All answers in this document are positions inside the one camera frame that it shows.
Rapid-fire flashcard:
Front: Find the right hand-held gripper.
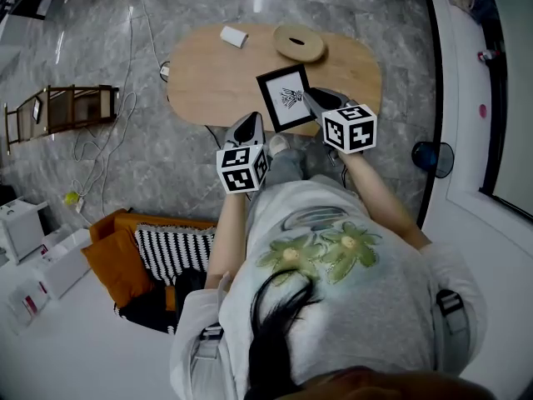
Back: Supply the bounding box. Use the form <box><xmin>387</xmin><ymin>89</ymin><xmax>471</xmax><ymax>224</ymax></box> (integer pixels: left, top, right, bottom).
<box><xmin>303</xmin><ymin>87</ymin><xmax>378</xmax><ymax>167</ymax></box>

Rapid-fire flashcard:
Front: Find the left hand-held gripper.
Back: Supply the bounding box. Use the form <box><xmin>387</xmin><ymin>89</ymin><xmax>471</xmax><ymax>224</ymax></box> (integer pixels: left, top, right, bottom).
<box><xmin>216</xmin><ymin>112</ymin><xmax>270</xmax><ymax>195</ymax></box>

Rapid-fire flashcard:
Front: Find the black picture frame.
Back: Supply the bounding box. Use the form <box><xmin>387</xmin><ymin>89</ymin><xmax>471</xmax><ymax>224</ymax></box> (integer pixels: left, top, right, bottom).
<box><xmin>255</xmin><ymin>63</ymin><xmax>316</xmax><ymax>134</ymax></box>

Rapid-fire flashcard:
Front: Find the person's right forearm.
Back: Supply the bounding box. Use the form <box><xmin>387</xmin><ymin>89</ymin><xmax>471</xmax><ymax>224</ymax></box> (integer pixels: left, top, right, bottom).
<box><xmin>342</xmin><ymin>150</ymin><xmax>433</xmax><ymax>250</ymax></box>

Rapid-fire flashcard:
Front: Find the person's left forearm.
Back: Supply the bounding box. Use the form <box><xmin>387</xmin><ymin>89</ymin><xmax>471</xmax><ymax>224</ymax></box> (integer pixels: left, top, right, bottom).
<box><xmin>204</xmin><ymin>188</ymin><xmax>252</xmax><ymax>292</ymax></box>

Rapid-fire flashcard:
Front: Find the person's white shoe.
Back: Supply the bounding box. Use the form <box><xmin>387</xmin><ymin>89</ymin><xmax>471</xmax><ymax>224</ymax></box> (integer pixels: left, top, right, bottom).
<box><xmin>267</xmin><ymin>133</ymin><xmax>291</xmax><ymax>158</ymax></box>

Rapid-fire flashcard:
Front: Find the person's grey jeans leg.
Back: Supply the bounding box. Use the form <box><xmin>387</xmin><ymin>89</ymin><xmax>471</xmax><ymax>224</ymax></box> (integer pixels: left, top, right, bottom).
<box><xmin>264</xmin><ymin>147</ymin><xmax>310</xmax><ymax>185</ymax></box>

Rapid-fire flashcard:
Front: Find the black round fan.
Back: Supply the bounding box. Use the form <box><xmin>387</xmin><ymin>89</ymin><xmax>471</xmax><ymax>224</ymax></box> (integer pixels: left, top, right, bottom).
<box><xmin>411</xmin><ymin>140</ymin><xmax>456</xmax><ymax>180</ymax></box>

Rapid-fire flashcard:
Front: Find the oval wooden table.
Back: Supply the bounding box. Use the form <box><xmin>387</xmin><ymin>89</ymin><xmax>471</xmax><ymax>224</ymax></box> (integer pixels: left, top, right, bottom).
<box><xmin>166</xmin><ymin>22</ymin><xmax>384</xmax><ymax>138</ymax></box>

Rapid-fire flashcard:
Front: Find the round wooden lid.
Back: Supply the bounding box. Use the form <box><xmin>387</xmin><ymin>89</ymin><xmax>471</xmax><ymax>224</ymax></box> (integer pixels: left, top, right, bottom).
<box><xmin>271</xmin><ymin>23</ymin><xmax>327</xmax><ymax>63</ymax></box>

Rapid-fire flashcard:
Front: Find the black white striped cushion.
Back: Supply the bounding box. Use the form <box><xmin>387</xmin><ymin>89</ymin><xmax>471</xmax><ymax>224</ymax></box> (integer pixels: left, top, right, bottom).
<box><xmin>133</xmin><ymin>222</ymin><xmax>218</xmax><ymax>288</ymax></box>

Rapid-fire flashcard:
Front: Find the black bag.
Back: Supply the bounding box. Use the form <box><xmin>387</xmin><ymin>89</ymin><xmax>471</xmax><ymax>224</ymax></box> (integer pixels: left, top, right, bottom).
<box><xmin>173</xmin><ymin>267</ymin><xmax>208</xmax><ymax>323</ymax></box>

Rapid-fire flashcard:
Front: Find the white paper cup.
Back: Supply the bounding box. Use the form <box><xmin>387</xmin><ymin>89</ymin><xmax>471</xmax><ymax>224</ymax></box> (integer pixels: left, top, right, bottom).
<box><xmin>219</xmin><ymin>25</ymin><xmax>250</xmax><ymax>50</ymax></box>

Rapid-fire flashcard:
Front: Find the orange sofa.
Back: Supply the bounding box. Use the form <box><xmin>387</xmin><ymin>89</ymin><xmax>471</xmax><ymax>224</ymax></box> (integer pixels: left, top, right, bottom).
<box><xmin>80</xmin><ymin>207</ymin><xmax>218</xmax><ymax>335</ymax></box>

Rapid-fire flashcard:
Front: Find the orange cushion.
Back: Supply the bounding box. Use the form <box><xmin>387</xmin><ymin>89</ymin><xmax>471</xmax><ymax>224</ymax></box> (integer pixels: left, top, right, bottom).
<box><xmin>80</xmin><ymin>227</ymin><xmax>156</xmax><ymax>310</ymax></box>

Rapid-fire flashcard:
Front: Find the grey flower print shirt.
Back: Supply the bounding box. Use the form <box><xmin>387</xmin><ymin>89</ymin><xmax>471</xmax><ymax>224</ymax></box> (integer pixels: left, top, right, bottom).
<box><xmin>169</xmin><ymin>174</ymin><xmax>488</xmax><ymax>400</ymax></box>

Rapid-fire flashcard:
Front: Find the dark wooden shelf rack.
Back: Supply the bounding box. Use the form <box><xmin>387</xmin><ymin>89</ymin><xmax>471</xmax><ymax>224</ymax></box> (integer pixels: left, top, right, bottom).
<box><xmin>3</xmin><ymin>83</ymin><xmax>121</xmax><ymax>156</ymax></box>

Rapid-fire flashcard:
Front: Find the white cabinet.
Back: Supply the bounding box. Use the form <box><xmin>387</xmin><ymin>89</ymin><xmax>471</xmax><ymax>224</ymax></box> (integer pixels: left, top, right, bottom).
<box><xmin>0</xmin><ymin>197</ymin><xmax>49</xmax><ymax>265</ymax></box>

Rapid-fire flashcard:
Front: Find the white box with red label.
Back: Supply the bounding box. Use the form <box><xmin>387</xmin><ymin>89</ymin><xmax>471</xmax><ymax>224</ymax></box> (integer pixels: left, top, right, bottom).
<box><xmin>5</xmin><ymin>278</ymin><xmax>50</xmax><ymax>329</ymax></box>

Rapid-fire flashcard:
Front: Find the black cable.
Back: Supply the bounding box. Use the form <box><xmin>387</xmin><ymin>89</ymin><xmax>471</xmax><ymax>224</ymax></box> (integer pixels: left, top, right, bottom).
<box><xmin>203</xmin><ymin>124</ymin><xmax>225</xmax><ymax>150</ymax></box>

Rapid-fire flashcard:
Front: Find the tangled white cable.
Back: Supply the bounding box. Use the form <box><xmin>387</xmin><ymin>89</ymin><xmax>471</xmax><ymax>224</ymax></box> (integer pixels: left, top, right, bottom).
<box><xmin>71</xmin><ymin>6</ymin><xmax>139</xmax><ymax>228</ymax></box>

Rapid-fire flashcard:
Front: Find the grey strap with black buckle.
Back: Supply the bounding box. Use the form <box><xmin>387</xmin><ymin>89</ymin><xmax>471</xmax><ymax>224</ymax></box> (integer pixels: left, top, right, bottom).
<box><xmin>192</xmin><ymin>322</ymin><xmax>227</xmax><ymax>364</ymax></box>
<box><xmin>432</xmin><ymin>288</ymin><xmax>471</xmax><ymax>338</ymax></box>

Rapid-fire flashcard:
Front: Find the long white cable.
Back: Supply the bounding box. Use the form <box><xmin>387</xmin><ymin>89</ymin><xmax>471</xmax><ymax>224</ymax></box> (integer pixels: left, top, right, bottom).
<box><xmin>85</xmin><ymin>0</ymin><xmax>164</xmax><ymax>69</ymax></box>

